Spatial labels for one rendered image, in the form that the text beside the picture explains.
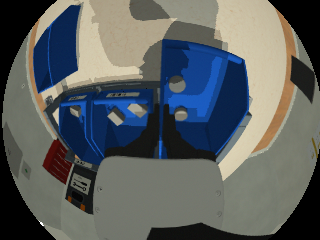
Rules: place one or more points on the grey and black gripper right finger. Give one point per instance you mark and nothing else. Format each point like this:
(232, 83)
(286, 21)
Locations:
(177, 147)

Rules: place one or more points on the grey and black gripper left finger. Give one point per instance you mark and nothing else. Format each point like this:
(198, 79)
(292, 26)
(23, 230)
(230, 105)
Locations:
(141, 146)

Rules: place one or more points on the small beige block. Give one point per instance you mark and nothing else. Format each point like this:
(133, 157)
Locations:
(116, 116)
(138, 109)

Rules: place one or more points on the blue bin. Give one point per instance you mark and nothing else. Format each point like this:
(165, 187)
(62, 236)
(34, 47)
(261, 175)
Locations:
(57, 55)
(216, 96)
(71, 127)
(104, 132)

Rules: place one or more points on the black storage case with orange latches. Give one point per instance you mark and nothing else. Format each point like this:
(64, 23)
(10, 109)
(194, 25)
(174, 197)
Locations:
(81, 188)

